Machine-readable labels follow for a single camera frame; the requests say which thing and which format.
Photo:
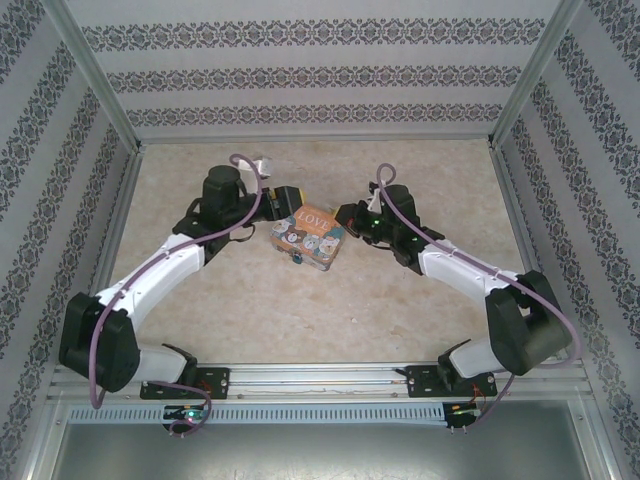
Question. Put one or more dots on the orange bear print tin box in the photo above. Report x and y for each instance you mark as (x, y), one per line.
(310, 235)

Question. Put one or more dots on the small teal padlock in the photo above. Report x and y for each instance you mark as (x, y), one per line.
(297, 258)

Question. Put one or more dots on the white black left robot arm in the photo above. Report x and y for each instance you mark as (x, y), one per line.
(150, 285)

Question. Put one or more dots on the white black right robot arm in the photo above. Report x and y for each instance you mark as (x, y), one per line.
(450, 272)

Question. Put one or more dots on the small green lit circuit board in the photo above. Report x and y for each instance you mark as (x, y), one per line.
(462, 412)
(187, 414)

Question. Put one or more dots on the grey metal sheet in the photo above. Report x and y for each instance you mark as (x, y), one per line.
(320, 455)

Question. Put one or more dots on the aluminium frame bar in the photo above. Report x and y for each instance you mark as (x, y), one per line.
(119, 225)
(300, 141)

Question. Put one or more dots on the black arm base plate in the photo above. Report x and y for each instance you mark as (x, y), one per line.
(215, 380)
(420, 380)

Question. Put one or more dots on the aluminium mounting rail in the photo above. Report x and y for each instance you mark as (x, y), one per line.
(310, 375)

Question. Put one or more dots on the aluminium frame post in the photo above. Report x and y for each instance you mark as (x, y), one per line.
(533, 70)
(92, 70)

